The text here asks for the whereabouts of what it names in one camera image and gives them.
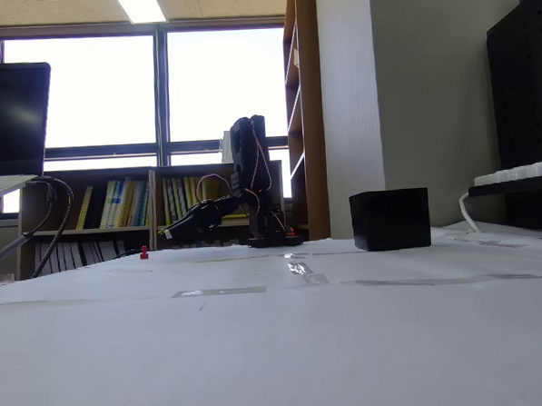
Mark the black laptop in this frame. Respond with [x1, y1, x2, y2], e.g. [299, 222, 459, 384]
[0, 59, 59, 205]

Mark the black pegboard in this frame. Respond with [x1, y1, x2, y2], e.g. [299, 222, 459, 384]
[483, 0, 542, 236]

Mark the white power strip cable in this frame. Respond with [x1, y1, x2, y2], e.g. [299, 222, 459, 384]
[458, 190, 484, 235]

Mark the white power strip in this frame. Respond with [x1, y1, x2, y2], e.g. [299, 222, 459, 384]
[471, 158, 542, 189]

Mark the black shelf rail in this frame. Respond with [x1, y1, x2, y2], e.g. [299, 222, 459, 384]
[467, 175, 542, 199]

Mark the tall wooden bookshelf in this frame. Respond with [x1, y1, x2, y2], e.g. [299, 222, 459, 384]
[280, 0, 332, 243]

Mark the low wooden bookshelf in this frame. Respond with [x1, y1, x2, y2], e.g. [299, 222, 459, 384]
[13, 158, 290, 282]

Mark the grey metal rod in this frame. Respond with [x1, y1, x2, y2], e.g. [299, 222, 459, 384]
[0, 230, 36, 273]

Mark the thick black curved cable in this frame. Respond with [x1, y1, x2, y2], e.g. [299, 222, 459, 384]
[23, 173, 80, 282]

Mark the rectangular ceiling light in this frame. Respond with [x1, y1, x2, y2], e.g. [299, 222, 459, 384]
[113, 0, 169, 26]

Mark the black square bin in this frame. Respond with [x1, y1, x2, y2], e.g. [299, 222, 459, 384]
[348, 186, 433, 254]

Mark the white taped paper cover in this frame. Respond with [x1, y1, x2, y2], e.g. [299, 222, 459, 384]
[0, 218, 542, 406]

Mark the slanted yellow book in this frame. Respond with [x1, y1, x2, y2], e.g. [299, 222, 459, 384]
[73, 185, 97, 232]

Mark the dark window frame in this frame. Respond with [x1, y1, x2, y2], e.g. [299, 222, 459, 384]
[0, 14, 293, 178]

